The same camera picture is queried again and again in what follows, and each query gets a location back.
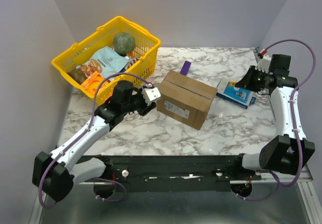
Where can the light blue snack bag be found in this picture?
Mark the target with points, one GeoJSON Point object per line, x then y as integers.
{"type": "Point", "coordinates": [105, 61]}

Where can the yellow plastic shopping basket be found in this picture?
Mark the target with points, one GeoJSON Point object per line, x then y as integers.
{"type": "Point", "coordinates": [141, 63]}

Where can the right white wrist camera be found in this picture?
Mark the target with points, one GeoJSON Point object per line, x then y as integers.
{"type": "Point", "coordinates": [264, 64]}

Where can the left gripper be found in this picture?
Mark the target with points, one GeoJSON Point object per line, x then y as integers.
{"type": "Point", "coordinates": [146, 109]}

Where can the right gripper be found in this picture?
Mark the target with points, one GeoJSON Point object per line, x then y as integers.
{"type": "Point", "coordinates": [254, 77]}

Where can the purple long box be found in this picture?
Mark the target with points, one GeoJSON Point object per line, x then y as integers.
{"type": "Point", "coordinates": [185, 68]}

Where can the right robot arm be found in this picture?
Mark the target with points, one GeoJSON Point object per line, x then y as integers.
{"type": "Point", "coordinates": [289, 150]}

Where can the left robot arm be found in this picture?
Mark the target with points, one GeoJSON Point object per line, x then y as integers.
{"type": "Point", "coordinates": [57, 172]}

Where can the brown cardboard express box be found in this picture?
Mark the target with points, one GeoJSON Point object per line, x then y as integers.
{"type": "Point", "coordinates": [185, 99]}

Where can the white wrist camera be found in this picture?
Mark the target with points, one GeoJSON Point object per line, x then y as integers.
{"type": "Point", "coordinates": [264, 64]}
{"type": "Point", "coordinates": [151, 95]}

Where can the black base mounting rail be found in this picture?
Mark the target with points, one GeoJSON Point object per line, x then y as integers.
{"type": "Point", "coordinates": [164, 173]}

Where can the green melon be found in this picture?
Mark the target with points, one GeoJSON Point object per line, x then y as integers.
{"type": "Point", "coordinates": [124, 43]}

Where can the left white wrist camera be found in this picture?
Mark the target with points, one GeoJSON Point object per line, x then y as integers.
{"type": "Point", "coordinates": [151, 95]}

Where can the orange toy package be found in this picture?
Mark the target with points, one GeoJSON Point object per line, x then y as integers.
{"type": "Point", "coordinates": [91, 83]}

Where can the blue white product box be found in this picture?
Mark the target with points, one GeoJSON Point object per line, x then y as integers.
{"type": "Point", "coordinates": [243, 98]}

